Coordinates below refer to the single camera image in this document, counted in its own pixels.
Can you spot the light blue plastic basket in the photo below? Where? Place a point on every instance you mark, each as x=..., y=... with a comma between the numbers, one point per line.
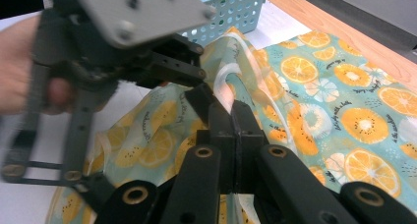
x=239, y=11

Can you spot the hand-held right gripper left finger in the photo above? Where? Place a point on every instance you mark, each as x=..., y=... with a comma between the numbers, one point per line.
x=226, y=139

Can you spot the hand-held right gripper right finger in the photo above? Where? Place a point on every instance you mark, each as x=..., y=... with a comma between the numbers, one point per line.
x=247, y=129

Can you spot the white table mat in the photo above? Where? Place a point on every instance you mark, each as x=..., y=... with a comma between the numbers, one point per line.
x=278, y=24

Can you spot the orange slice print bag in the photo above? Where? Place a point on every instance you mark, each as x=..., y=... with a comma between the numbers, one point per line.
x=327, y=96

